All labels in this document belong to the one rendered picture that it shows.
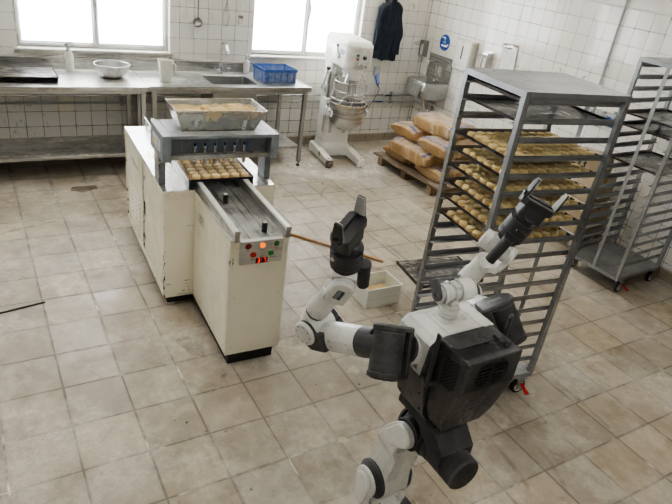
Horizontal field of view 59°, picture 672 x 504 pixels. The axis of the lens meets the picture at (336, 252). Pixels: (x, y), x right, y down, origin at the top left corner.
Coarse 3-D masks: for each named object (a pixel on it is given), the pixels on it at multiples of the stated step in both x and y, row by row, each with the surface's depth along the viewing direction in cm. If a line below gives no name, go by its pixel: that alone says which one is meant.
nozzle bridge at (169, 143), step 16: (160, 128) 348; (176, 128) 352; (256, 128) 373; (160, 144) 343; (176, 144) 351; (192, 144) 355; (240, 144) 370; (256, 144) 375; (272, 144) 370; (160, 160) 353; (160, 176) 358
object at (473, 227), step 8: (456, 216) 320; (464, 216) 321; (464, 224) 313; (472, 224) 315; (480, 224) 318; (472, 232) 305; (480, 232) 305; (536, 232) 314; (544, 232) 316; (552, 232) 317; (560, 232) 319
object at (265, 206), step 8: (240, 184) 376; (248, 184) 363; (248, 192) 364; (256, 192) 354; (256, 200) 353; (264, 200) 345; (264, 208) 343; (272, 208) 337; (272, 216) 333; (280, 216) 328; (280, 224) 324; (288, 224) 321; (288, 232) 319
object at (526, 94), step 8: (528, 96) 257; (520, 104) 260; (528, 104) 259; (520, 112) 260; (520, 120) 262; (520, 128) 264; (512, 136) 266; (512, 144) 266; (512, 152) 269; (504, 160) 272; (512, 160) 271; (504, 168) 273; (504, 176) 274; (504, 184) 276; (496, 192) 279; (496, 200) 279; (496, 208) 281; (488, 216) 286; (496, 216) 284; (488, 224) 286; (480, 248) 293
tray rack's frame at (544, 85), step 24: (480, 72) 284; (504, 72) 294; (528, 72) 304; (552, 72) 315; (552, 96) 262; (576, 96) 267; (600, 96) 273; (624, 96) 279; (600, 168) 298; (576, 240) 315; (528, 288) 355; (552, 312) 337
